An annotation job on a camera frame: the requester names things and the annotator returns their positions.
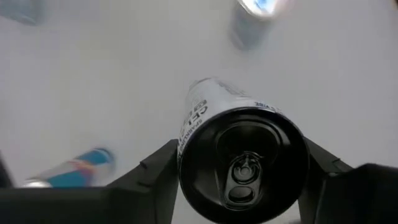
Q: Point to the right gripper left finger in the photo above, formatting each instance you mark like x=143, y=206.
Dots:
x=149, y=193

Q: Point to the slim silver blue can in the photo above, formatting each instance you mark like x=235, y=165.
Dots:
x=21, y=12
x=248, y=31
x=77, y=171

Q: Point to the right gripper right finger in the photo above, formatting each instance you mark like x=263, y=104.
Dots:
x=357, y=196

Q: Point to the slim silver can black lid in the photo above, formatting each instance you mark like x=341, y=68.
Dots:
x=242, y=161

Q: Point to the grey table mat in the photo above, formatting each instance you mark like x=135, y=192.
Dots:
x=93, y=77

